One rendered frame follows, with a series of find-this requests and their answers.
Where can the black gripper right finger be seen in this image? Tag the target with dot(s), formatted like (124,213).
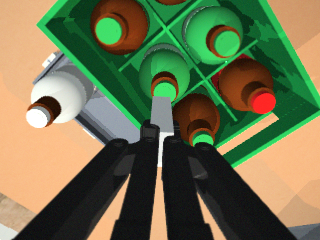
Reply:
(237,210)

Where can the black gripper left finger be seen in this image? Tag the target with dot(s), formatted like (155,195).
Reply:
(76,210)

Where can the green bottle crate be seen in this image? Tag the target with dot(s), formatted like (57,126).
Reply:
(67,25)

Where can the brown bottle with red cap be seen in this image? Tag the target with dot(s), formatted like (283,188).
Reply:
(245,85)

